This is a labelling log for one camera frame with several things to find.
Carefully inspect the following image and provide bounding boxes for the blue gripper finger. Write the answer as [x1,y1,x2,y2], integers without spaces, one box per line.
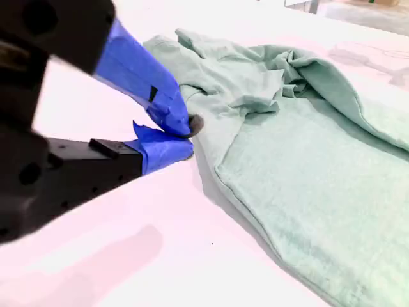
[19,0,205,139]
[47,120,194,222]

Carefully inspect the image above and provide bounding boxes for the pale green T-shirt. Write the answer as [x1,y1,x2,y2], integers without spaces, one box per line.
[142,28,409,307]

